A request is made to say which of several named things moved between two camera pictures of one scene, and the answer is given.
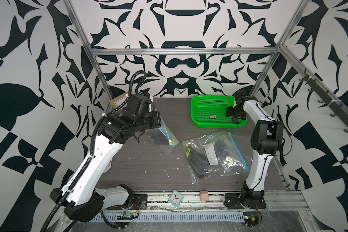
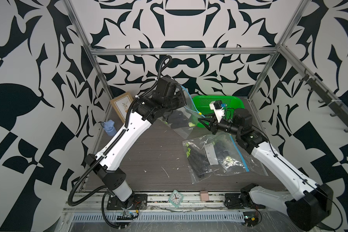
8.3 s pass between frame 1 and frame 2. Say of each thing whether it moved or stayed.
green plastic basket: stayed
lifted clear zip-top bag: stayed
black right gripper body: moved
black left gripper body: moved
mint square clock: stayed
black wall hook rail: stayed
